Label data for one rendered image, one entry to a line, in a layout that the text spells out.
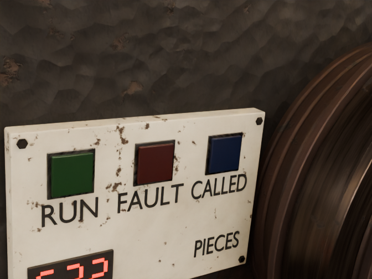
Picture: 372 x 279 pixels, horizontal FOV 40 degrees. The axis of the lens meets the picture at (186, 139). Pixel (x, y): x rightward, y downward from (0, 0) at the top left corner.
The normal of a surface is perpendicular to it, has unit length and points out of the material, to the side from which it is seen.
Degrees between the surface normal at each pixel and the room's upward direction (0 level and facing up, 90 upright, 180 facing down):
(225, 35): 90
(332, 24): 90
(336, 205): 73
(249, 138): 90
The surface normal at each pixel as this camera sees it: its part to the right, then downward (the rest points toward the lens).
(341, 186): -0.76, -0.26
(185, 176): 0.52, 0.30
